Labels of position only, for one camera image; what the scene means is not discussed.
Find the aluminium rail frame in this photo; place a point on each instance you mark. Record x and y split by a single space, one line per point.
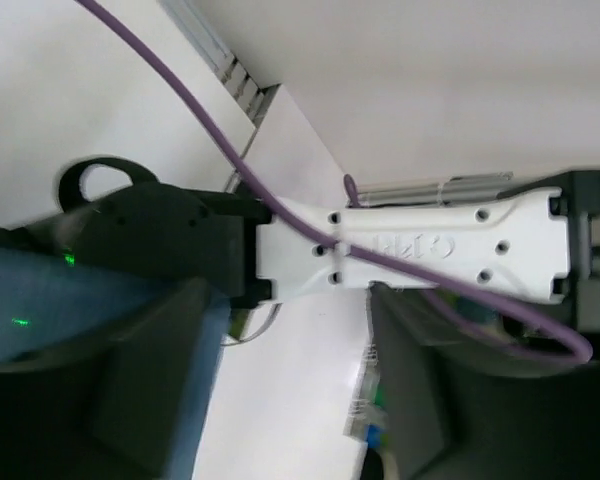
253 98

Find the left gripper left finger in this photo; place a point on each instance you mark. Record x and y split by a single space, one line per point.
125 400

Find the blue pillowcase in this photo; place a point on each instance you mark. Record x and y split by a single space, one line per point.
45 301

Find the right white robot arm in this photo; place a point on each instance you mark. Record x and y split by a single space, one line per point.
531 243

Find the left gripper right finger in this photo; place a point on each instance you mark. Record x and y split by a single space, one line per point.
449 421

